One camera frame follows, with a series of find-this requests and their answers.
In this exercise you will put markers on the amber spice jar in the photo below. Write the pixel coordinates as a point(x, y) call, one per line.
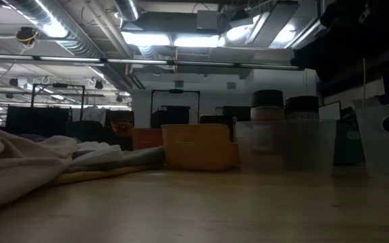
point(120, 125)

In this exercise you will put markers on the black lid spice jar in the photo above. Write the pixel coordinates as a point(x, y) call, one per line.
point(302, 104)
point(267, 99)

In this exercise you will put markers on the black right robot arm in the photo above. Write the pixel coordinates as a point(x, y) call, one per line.
point(366, 37)

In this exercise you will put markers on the black box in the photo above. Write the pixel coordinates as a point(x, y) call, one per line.
point(171, 116)

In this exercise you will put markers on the small yellow plastic bin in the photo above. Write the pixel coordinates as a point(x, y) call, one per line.
point(198, 148)

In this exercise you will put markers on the black monitor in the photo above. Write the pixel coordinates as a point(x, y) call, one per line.
point(236, 113)

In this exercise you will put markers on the small orange plastic bin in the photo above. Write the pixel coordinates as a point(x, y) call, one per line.
point(147, 138)

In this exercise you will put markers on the grey cloth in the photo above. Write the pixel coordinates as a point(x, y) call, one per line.
point(140, 157)

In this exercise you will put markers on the ceiling light panel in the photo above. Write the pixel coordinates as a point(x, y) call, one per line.
point(196, 41)
point(145, 38)

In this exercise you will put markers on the grey ventilation box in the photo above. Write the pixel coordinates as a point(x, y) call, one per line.
point(208, 20)

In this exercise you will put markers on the white cloth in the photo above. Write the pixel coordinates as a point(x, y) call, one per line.
point(96, 156)

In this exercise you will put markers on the small clear plastic bin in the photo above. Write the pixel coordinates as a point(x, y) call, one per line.
point(316, 148)

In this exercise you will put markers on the white board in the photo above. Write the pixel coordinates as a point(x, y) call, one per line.
point(329, 110)

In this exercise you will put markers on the teal green plastic bin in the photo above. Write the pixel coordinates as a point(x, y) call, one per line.
point(348, 145)

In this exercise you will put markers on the black panel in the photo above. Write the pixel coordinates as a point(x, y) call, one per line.
point(35, 119)

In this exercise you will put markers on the purple cloth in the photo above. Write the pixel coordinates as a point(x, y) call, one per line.
point(32, 137)

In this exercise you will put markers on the beige cloth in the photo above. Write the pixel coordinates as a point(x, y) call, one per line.
point(19, 168)

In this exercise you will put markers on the large clear plastic bin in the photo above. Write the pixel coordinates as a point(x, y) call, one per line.
point(377, 152)

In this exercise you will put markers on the black background rig frame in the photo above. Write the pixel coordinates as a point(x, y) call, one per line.
point(58, 85)
point(176, 91)

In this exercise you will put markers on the silver air duct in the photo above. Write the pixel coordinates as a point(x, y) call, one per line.
point(76, 44)

